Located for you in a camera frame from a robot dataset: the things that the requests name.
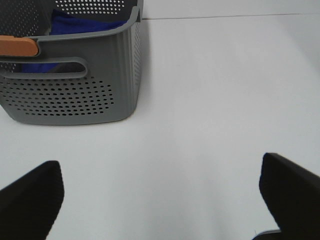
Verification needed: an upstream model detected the wooden basket handle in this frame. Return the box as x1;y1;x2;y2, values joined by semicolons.
0;35;39;57

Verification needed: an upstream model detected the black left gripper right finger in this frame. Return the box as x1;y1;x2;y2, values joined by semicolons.
258;153;320;240

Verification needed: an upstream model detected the grey perforated plastic basket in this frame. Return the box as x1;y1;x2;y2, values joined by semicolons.
0;0;144;126

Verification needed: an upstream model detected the blue towel in basket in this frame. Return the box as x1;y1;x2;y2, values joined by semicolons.
20;10;126;74

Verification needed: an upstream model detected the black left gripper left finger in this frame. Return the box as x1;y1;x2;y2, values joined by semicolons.
0;160;65;240

